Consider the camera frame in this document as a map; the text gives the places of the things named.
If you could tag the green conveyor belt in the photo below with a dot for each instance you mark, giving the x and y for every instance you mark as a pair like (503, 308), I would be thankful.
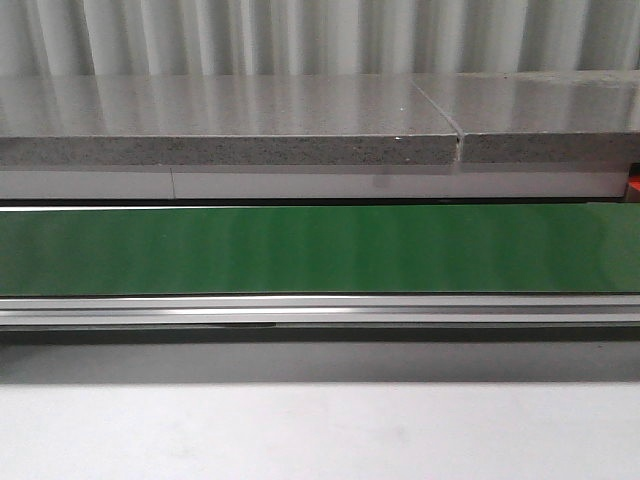
(466, 248)

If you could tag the grey stone slab left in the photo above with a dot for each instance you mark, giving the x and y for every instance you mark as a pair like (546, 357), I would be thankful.
(130, 121)

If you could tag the grey stone slab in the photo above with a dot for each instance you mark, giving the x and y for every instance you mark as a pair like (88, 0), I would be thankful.
(130, 121)
(589, 117)

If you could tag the grey stone slab right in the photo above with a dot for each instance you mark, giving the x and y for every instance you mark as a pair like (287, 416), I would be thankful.
(589, 117)

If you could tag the orange red object at edge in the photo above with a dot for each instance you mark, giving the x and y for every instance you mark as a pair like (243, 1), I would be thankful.
(632, 194)

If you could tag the white corrugated curtain backdrop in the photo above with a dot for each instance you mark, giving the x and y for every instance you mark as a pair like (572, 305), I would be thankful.
(55, 38)

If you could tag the silver aluminium conveyor rail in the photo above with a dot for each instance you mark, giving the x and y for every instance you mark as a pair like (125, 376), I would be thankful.
(321, 310)

